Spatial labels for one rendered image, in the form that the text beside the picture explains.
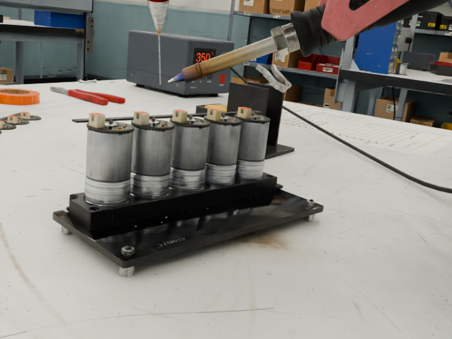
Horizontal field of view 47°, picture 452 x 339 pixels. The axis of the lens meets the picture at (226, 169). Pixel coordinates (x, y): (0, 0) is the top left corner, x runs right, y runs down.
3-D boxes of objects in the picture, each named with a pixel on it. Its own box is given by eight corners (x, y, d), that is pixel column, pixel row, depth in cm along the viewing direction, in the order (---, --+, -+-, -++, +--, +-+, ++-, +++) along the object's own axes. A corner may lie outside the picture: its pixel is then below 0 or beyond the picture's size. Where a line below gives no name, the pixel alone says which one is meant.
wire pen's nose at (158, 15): (144, 31, 25) (143, 1, 24) (151, 24, 26) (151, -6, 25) (166, 33, 25) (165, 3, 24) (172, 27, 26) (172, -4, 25)
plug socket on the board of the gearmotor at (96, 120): (109, 127, 27) (109, 115, 27) (94, 128, 27) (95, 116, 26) (101, 124, 28) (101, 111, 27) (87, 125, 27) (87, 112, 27)
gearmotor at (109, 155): (136, 216, 29) (142, 127, 28) (98, 224, 27) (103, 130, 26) (113, 202, 31) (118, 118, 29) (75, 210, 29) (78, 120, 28)
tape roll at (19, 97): (50, 103, 66) (50, 94, 66) (7, 106, 61) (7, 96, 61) (22, 95, 69) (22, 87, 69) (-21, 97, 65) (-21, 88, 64)
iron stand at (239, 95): (240, 187, 52) (300, 120, 47) (190, 125, 55) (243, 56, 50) (270, 177, 57) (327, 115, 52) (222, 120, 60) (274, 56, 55)
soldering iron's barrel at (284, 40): (187, 91, 28) (302, 50, 27) (177, 64, 27) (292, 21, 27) (189, 88, 29) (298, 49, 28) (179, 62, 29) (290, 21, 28)
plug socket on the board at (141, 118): (152, 124, 29) (153, 113, 29) (140, 126, 28) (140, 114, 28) (144, 122, 30) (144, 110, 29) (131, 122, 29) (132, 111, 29)
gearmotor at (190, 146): (210, 201, 33) (218, 122, 31) (180, 207, 31) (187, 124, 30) (185, 190, 34) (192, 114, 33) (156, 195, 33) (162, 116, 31)
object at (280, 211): (246, 190, 40) (248, 176, 40) (322, 220, 35) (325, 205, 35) (50, 230, 29) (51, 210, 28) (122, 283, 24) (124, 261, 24)
